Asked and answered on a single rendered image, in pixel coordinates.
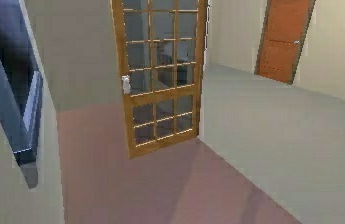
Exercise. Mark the orange wooden door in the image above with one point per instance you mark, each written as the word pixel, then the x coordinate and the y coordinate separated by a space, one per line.
pixel 281 43

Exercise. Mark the wooden glass-paned door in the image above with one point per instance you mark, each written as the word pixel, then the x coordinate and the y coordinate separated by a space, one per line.
pixel 161 93

